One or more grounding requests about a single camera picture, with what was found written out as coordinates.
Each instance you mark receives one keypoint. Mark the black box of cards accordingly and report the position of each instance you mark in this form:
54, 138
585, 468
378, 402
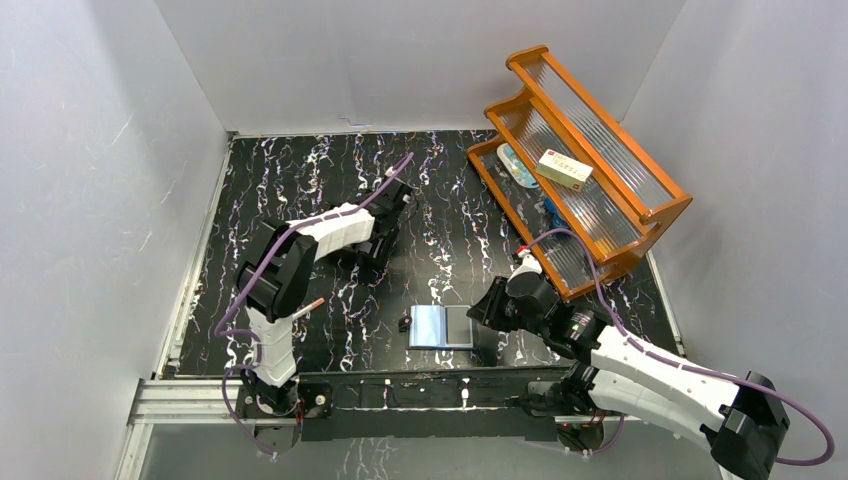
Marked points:
374, 252

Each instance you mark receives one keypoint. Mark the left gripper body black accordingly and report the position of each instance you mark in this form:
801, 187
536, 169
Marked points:
370, 244

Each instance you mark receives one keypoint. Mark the blue small object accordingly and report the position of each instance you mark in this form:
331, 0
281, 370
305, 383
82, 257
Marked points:
556, 219

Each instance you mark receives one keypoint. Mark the white blue oval package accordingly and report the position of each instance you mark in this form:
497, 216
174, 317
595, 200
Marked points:
515, 167

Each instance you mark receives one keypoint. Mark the orange wooden shelf rack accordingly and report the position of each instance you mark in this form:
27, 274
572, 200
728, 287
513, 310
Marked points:
627, 204

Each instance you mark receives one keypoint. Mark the cream cardboard box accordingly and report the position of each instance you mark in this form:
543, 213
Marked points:
563, 170

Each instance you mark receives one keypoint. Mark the black card holder wallet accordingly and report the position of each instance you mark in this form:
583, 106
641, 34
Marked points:
424, 326

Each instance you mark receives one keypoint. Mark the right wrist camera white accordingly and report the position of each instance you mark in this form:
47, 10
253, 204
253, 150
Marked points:
527, 263

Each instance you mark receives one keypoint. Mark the black aluminium base frame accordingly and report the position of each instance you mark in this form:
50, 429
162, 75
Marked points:
446, 403

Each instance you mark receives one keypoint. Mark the pink pen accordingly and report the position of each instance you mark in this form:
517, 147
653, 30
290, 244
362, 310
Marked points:
307, 308

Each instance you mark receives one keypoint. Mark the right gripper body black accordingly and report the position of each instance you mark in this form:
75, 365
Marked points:
501, 313

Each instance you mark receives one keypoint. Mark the black silver card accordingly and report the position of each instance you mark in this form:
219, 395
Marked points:
459, 327

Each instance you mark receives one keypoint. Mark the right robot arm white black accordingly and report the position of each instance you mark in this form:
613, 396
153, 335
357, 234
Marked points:
739, 422

